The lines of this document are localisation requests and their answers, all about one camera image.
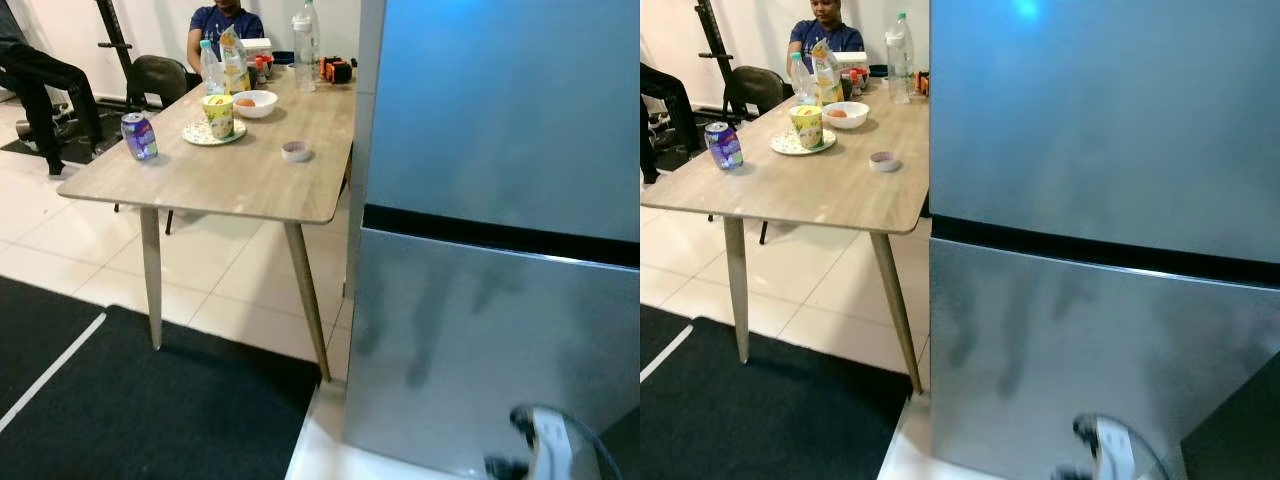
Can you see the purple soda can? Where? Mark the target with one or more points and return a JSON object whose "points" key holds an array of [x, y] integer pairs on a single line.
{"points": [[140, 137], [724, 147]]}

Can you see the black kitchen counter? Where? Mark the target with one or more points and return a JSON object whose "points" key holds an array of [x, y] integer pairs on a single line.
{"points": [[1235, 450], [622, 450]]}

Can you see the black floor mat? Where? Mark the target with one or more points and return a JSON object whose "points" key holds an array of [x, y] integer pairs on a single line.
{"points": [[770, 420], [150, 410]]}

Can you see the black rubber exercise mat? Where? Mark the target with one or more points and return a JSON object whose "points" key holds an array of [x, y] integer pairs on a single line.
{"points": [[75, 145], [690, 150]]}

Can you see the small white round dish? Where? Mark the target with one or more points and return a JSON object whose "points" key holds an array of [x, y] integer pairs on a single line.
{"points": [[884, 161], [296, 151]]}

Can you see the light wooden table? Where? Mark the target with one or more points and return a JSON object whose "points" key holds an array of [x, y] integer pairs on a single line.
{"points": [[250, 180], [800, 190]]}

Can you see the patterned round plate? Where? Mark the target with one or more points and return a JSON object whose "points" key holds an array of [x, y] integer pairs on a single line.
{"points": [[783, 144], [195, 133]]}

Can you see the orange black device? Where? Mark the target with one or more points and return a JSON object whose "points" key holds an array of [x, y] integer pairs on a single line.
{"points": [[921, 83], [338, 71]]}

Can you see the white bowl with orange food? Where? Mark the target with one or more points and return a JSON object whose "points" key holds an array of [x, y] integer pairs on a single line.
{"points": [[258, 106], [846, 117]]}

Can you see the black chair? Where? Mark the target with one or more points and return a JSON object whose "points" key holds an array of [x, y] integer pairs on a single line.
{"points": [[155, 80], [755, 92]]}

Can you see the large clear plastic bottle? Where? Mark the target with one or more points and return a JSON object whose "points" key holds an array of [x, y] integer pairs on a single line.
{"points": [[304, 55], [899, 65]]}

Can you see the red lidded jar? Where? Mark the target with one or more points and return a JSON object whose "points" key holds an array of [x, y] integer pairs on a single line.
{"points": [[262, 68], [856, 80]]}

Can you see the black metal stand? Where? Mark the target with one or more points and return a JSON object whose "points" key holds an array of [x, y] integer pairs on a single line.
{"points": [[712, 40], [113, 30]]}

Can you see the white food box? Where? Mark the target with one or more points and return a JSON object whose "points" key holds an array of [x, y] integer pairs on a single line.
{"points": [[853, 58], [257, 45]]}

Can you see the small clear water bottle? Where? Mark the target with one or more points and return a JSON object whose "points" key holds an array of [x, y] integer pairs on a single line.
{"points": [[211, 70], [799, 80]]}

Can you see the yellow juice pouch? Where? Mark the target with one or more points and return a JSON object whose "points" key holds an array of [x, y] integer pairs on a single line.
{"points": [[826, 75], [235, 65]]}

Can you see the person in blue shirt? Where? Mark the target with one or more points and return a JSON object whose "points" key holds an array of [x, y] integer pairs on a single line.
{"points": [[825, 35], [228, 22]]}

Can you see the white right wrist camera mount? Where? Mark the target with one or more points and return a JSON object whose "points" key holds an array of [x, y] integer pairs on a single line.
{"points": [[552, 450], [1115, 455]]}

